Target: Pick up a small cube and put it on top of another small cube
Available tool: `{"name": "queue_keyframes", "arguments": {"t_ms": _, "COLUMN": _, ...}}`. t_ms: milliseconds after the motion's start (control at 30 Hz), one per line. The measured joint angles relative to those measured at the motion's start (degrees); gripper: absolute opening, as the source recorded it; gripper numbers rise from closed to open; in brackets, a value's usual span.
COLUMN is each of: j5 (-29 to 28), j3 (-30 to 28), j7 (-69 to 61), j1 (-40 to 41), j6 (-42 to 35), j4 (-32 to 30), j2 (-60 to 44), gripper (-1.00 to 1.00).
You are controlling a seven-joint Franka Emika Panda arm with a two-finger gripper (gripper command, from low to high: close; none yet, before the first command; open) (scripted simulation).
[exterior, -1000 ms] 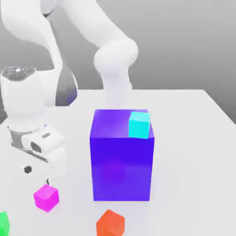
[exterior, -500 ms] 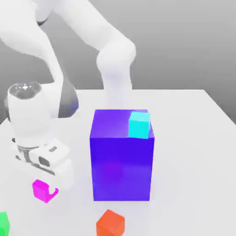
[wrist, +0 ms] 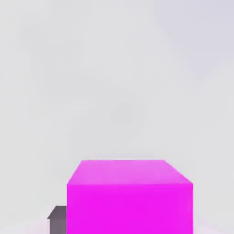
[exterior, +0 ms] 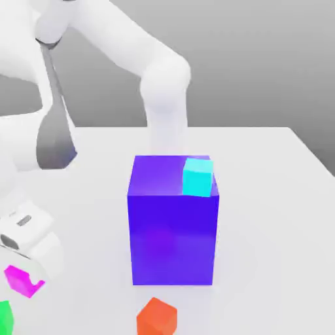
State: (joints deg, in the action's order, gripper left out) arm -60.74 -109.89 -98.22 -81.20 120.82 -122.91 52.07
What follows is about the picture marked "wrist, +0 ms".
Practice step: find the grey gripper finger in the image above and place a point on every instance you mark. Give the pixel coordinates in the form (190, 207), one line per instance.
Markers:
(58, 222)

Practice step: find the small magenta cube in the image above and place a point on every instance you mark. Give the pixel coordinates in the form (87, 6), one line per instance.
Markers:
(129, 204)

